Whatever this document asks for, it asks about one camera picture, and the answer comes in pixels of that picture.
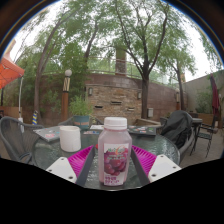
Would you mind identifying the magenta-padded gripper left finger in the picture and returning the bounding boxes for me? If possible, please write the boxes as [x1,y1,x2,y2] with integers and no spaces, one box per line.
[45,144,98,188]

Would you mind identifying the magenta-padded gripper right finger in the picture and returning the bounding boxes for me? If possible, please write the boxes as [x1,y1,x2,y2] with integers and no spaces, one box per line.
[129,144,183,186]

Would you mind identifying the pink drink bottle white cap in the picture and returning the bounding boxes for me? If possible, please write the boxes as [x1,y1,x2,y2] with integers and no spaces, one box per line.
[97,116,134,187]

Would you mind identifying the white textured cup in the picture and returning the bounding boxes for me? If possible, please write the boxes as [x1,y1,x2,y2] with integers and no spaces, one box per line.
[58,125,82,154]

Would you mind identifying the black laptop with stickers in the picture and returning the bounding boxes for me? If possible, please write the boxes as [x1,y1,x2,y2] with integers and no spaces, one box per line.
[127,124,158,137]

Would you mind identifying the silver laptop with stickers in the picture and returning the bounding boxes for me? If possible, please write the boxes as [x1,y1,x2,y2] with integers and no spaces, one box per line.
[32,125,63,143]

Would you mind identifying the potted green plant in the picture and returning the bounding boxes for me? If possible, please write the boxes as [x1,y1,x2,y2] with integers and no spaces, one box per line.
[67,95,95,130]

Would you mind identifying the blue yellow striped bollard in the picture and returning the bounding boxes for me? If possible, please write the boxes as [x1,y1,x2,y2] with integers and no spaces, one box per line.
[31,110,39,126]

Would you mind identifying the round dark patio table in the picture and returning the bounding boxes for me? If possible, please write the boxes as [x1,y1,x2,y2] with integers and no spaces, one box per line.
[191,116,205,134]

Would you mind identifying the black slatted metal chair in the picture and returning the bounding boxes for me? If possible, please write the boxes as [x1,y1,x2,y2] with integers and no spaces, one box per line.
[189,116,218,158]

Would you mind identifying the folded dark red parasol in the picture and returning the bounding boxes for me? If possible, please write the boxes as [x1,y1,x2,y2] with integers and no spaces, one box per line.
[209,73,221,118]

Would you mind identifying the orange canopy tent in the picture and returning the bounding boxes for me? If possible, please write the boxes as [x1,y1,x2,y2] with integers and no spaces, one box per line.
[0,55,26,91]

